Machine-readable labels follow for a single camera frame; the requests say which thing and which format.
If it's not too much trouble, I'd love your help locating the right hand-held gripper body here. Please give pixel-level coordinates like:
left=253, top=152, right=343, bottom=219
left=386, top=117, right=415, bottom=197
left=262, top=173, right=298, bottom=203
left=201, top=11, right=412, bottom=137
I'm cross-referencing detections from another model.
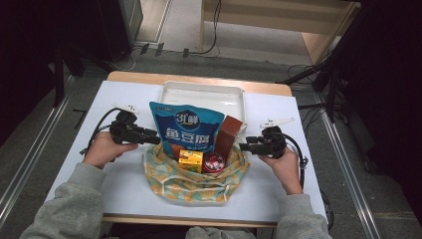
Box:
left=259, top=117, right=296, bottom=159

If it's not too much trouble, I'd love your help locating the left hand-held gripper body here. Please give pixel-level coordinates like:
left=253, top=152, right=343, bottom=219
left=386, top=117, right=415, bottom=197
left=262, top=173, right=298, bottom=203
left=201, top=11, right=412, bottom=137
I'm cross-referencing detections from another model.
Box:
left=108, top=103, right=140, bottom=145

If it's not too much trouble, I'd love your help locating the brown rectangular box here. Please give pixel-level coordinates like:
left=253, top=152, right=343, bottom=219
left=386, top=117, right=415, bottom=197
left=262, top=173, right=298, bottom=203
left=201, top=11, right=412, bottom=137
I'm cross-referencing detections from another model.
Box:
left=213, top=115, right=245, bottom=160

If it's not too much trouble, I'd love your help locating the blue snack pouch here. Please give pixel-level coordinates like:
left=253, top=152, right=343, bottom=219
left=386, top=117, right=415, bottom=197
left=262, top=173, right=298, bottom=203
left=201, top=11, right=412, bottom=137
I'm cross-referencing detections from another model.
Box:
left=148, top=101, right=227, bottom=160

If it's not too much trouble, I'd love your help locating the red round can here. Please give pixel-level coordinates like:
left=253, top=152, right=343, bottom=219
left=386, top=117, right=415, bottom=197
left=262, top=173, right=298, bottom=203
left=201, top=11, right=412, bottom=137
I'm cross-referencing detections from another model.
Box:
left=202, top=151, right=227, bottom=174

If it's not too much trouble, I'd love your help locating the yellow drink carton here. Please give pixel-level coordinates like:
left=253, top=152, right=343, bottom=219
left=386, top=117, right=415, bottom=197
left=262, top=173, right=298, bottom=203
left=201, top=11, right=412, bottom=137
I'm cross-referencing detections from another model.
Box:
left=178, top=148, right=204, bottom=173

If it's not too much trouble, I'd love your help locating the lemon print fabric bag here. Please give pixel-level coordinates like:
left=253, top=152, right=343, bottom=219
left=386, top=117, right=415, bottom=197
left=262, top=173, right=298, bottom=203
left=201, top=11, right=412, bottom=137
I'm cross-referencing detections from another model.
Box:
left=142, top=140, right=251, bottom=207

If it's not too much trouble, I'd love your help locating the white plastic tray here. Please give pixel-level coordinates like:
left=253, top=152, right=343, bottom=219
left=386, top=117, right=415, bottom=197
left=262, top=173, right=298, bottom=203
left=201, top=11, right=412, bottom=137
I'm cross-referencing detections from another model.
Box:
left=158, top=80, right=247, bottom=133

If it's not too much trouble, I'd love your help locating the person's right hand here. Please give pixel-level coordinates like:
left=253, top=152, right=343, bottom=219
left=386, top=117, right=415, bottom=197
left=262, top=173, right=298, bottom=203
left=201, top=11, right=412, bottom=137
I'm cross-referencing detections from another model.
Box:
left=258, top=147, right=304, bottom=196

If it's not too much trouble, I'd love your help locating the person's left hand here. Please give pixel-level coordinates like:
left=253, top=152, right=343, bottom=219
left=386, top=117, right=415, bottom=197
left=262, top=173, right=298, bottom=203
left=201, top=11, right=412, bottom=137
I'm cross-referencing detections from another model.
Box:
left=83, top=130, right=139, bottom=170

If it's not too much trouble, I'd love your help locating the black stand leg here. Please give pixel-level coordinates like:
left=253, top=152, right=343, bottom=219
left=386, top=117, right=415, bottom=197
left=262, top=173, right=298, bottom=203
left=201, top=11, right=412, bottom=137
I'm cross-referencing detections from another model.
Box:
left=53, top=43, right=66, bottom=108

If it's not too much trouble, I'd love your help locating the black tripod stand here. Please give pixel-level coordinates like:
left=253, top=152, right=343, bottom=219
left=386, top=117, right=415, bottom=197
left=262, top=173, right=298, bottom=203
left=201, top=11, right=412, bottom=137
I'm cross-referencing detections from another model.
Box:
left=278, top=3, right=366, bottom=123

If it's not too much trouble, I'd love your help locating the person's grey clothing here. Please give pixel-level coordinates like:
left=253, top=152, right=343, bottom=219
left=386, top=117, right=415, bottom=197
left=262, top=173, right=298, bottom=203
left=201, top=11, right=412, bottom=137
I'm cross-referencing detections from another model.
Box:
left=184, top=225, right=257, bottom=239

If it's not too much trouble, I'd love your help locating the dark cabinet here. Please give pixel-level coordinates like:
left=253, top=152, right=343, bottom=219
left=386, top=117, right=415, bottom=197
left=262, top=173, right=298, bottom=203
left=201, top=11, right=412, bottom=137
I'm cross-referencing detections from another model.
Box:
left=98, top=0, right=144, bottom=63

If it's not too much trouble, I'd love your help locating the left hand-held gripper black cable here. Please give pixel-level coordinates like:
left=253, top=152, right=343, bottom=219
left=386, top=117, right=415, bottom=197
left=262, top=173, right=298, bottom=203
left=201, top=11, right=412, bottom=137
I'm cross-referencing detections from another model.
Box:
left=79, top=108, right=120, bottom=157

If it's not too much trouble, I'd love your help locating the hand-held gripper black cable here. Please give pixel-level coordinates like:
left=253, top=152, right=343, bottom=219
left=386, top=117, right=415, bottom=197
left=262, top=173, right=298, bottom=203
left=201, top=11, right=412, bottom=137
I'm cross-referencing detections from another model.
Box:
left=283, top=132, right=334, bottom=230
left=79, top=108, right=120, bottom=157

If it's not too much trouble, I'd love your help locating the right hand-held gripper black cable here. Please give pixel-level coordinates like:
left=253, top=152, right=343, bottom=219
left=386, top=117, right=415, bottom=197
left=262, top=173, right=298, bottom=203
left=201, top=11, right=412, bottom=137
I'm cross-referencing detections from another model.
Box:
left=283, top=132, right=334, bottom=230

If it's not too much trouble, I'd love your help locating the metal floor rail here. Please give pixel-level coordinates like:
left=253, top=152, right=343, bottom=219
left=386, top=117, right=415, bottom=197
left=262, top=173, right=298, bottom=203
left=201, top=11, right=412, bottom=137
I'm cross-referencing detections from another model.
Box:
left=0, top=76, right=76, bottom=228
left=313, top=94, right=382, bottom=239

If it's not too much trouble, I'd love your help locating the black hanging cable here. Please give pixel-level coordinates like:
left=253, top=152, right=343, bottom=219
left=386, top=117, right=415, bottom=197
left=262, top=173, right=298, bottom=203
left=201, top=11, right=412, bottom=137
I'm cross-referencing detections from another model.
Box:
left=183, top=0, right=223, bottom=60

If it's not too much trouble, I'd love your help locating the light wooden furniture frame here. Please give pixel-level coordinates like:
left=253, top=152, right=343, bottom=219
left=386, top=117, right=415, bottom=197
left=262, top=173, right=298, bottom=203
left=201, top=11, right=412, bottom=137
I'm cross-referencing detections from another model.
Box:
left=198, top=0, right=362, bottom=66

